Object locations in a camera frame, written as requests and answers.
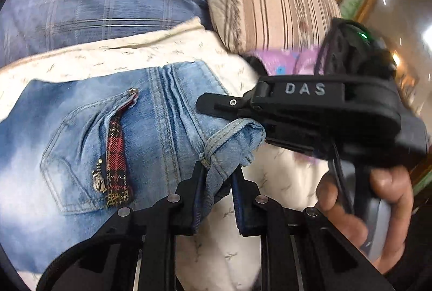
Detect beige striped cushion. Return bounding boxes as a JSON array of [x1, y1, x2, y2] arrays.
[[207, 0, 341, 54]]

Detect purple patterned cloth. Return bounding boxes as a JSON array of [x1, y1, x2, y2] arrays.
[[243, 47, 319, 76]]

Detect person's right hand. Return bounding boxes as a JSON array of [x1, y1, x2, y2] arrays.
[[315, 164, 414, 275]]

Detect blue denim pants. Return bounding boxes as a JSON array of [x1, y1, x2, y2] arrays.
[[1, 62, 265, 273]]

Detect cream leaf-print bedsheet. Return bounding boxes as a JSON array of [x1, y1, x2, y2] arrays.
[[1, 18, 327, 290]]

